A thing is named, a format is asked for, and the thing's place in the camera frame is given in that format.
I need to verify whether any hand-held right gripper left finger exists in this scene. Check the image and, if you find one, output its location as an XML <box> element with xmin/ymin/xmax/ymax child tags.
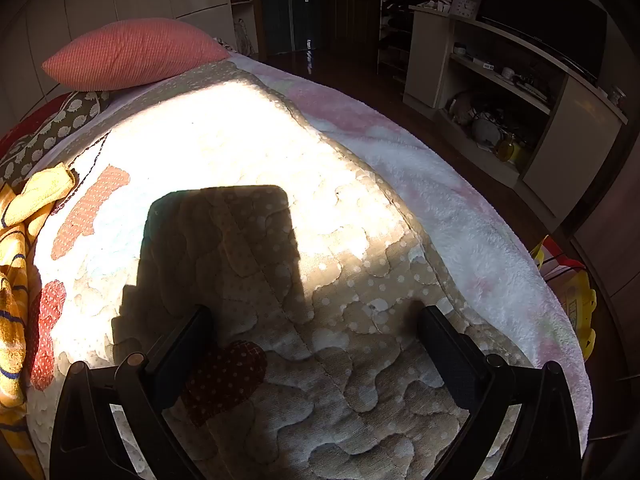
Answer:
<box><xmin>50</xmin><ymin>304</ymin><xmax>221</xmax><ymax>480</ymax></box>

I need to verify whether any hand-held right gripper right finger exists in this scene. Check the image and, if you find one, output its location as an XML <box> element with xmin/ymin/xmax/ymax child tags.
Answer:
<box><xmin>417</xmin><ymin>305</ymin><xmax>583</xmax><ymax>480</ymax></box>

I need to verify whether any yellow striped knit sweater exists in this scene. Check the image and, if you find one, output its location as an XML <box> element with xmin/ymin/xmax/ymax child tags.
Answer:
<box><xmin>0</xmin><ymin>162</ymin><xmax>80</xmax><ymax>480</ymax></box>

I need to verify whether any yellow plastic toy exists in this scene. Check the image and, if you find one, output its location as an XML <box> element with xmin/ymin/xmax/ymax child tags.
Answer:
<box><xmin>530</xmin><ymin>235</ymin><xmax>598</xmax><ymax>361</ymax></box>

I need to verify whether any white fluffy blanket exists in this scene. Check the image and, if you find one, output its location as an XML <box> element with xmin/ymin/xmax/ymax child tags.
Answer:
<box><xmin>232</xmin><ymin>52</ymin><xmax>593</xmax><ymax>441</ymax></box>

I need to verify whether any beige quilted bedspread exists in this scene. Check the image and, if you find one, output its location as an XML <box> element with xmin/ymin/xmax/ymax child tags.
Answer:
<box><xmin>25</xmin><ymin>57</ymin><xmax>546</xmax><ymax>480</ymax></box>

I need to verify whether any yellow bottle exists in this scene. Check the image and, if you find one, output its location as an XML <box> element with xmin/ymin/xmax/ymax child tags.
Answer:
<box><xmin>495</xmin><ymin>135</ymin><xmax>531</xmax><ymax>166</ymax></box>

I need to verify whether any white round appliance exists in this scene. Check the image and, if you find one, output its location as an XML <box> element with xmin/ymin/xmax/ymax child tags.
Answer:
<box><xmin>470</xmin><ymin>115</ymin><xmax>503</xmax><ymax>148</ymax></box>

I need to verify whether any white television cabinet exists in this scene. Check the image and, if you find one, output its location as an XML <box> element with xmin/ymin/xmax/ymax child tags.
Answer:
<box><xmin>402</xmin><ymin>5</ymin><xmax>628</xmax><ymax>233</ymax></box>

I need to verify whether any white bed sheet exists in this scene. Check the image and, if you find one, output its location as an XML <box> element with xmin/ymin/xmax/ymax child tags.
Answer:
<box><xmin>55</xmin><ymin>77</ymin><xmax>171</xmax><ymax>156</ymax></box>

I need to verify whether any hedgehog print pillow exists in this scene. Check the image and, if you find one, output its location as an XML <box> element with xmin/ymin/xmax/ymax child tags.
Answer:
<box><xmin>0</xmin><ymin>90</ymin><xmax>112</xmax><ymax>188</ymax></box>

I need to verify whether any red cushion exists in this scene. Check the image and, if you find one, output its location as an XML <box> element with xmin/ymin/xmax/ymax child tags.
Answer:
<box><xmin>0</xmin><ymin>92</ymin><xmax>71</xmax><ymax>156</ymax></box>

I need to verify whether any pink ribbed pillow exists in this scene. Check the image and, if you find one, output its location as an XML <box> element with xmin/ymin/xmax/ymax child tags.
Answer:
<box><xmin>41</xmin><ymin>17</ymin><xmax>232</xmax><ymax>92</ymax></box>

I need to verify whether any dark shoe rack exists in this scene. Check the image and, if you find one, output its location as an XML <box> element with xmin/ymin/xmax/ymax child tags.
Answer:
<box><xmin>377</xmin><ymin>0</ymin><xmax>451</xmax><ymax>86</ymax></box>

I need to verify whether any black television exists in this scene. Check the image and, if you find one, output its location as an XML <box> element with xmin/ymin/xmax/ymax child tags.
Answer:
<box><xmin>475</xmin><ymin>0</ymin><xmax>608</xmax><ymax>83</ymax></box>

